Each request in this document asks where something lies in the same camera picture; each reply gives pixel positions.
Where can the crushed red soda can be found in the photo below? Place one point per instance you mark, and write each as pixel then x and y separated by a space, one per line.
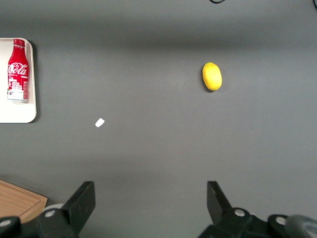
pixel 17 72

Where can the wooden drawer cabinet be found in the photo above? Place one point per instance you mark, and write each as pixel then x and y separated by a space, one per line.
pixel 17 200

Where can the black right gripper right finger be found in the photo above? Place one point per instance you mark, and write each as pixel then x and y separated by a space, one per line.
pixel 220 210

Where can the beige plastic tray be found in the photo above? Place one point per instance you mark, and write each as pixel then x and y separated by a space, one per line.
pixel 33 81

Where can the yellow lemon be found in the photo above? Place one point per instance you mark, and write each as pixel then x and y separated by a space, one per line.
pixel 212 77

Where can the small white scrap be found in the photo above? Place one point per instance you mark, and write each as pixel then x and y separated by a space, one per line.
pixel 99 122

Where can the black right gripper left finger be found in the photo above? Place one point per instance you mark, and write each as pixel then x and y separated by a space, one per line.
pixel 79 208

